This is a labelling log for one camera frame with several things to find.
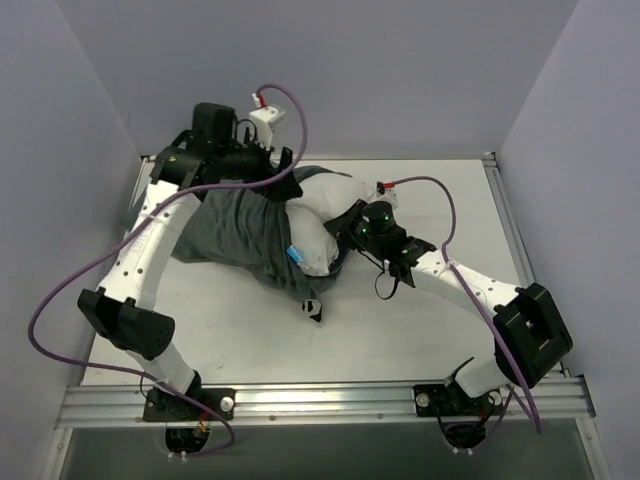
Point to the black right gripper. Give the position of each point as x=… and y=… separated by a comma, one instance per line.
x=350, y=226

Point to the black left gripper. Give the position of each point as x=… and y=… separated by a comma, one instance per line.
x=285, y=170

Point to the white pillow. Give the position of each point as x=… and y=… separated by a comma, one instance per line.
x=326, y=195

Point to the zebra print pillowcase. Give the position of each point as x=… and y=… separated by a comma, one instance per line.
x=283, y=248

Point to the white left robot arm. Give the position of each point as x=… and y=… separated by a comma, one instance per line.
x=121, y=307

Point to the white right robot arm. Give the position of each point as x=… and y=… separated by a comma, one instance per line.
x=423, y=266

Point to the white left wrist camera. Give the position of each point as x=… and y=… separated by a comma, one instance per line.
x=266, y=119

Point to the aluminium right side rail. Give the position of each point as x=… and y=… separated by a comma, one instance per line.
x=520, y=250

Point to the aluminium rail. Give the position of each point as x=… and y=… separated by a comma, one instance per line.
x=121, y=406
x=520, y=250

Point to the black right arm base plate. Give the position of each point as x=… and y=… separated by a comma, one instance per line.
x=433, y=400

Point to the aluminium front rail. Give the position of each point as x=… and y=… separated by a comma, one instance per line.
x=121, y=406

